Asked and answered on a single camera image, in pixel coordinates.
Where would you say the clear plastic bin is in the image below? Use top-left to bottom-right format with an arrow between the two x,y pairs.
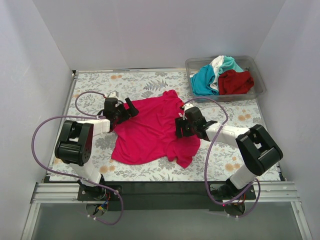
185,55 -> 266,102

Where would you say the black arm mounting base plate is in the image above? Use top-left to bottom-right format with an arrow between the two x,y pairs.
77,180 -> 258,213

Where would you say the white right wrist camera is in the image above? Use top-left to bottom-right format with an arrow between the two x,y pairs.
179,103 -> 194,120

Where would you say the pink t shirt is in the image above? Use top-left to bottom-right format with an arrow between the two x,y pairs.
111,90 -> 201,168

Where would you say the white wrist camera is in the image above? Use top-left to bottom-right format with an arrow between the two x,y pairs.
106,91 -> 119,100
179,103 -> 194,120

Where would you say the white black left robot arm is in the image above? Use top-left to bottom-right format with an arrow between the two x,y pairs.
54,97 -> 139,200

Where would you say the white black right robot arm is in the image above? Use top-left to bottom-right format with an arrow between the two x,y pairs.
175,103 -> 283,199

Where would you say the teal blue t shirt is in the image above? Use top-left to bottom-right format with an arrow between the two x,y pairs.
190,64 -> 219,96

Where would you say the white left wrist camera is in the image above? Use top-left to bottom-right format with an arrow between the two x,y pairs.
106,91 -> 119,100

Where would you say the white and aqua t shirt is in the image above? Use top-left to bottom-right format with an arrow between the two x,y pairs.
209,55 -> 244,95

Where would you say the floral patterned table mat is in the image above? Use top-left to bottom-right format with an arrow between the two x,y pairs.
48,70 -> 281,182

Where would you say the dark red t shirt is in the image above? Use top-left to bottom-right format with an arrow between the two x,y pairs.
218,70 -> 254,95

